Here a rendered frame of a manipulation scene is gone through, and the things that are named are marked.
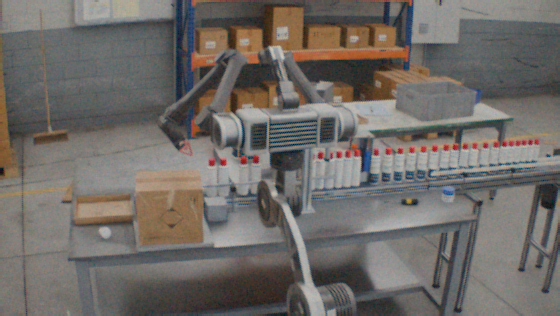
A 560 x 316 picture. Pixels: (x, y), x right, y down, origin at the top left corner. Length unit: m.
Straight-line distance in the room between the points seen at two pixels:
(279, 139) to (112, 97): 5.19
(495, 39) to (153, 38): 5.15
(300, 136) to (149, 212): 0.78
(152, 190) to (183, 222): 0.21
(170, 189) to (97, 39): 4.72
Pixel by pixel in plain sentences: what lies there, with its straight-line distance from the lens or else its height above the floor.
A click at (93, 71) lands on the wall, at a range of 7.43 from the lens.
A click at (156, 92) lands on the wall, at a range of 7.60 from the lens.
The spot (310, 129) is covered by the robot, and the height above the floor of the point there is 1.46.
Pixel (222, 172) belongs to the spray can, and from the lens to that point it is 3.26.
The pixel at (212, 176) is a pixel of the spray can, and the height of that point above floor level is 1.00.
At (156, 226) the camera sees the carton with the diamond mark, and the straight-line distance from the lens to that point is 2.87.
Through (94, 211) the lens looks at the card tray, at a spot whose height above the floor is 0.83.
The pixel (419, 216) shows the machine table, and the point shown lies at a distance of 3.35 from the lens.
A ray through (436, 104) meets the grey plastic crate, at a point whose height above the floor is 0.94.
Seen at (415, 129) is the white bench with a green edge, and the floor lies 0.77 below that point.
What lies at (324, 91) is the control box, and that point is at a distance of 3.09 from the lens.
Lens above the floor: 2.21
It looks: 20 degrees down
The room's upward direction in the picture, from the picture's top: 2 degrees clockwise
